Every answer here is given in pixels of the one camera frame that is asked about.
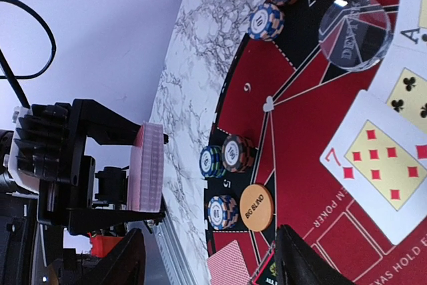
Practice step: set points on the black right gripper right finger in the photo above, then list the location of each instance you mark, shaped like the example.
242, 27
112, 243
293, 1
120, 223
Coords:
297, 263

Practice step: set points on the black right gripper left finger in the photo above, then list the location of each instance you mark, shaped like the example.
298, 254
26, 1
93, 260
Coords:
121, 259

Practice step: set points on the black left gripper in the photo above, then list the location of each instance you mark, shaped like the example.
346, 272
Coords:
47, 158

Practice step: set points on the black triangular button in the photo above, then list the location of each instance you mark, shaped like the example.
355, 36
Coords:
266, 273

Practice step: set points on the red playing card deck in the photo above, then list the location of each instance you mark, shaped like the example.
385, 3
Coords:
145, 182

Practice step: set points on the orange round blind button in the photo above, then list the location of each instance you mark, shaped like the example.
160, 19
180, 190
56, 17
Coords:
256, 207

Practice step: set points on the white blue chip pile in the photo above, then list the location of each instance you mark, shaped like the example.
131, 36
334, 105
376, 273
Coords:
266, 22
222, 212

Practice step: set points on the small orange black chip pile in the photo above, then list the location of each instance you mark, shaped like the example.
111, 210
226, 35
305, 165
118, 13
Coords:
237, 153

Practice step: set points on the face up seven diamonds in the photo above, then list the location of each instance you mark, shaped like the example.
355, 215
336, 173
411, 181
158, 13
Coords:
379, 157

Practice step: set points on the face up clubs card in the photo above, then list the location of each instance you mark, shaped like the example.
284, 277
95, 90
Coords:
400, 83

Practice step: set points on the clear round dealer button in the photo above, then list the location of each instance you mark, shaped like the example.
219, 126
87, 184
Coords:
354, 35

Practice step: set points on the face up ace card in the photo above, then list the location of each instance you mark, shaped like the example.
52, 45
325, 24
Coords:
410, 30

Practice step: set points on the round red black poker mat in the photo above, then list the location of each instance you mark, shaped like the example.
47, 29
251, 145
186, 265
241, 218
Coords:
289, 100

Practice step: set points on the aluminium front rail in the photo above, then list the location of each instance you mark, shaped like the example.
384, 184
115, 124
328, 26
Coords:
176, 265

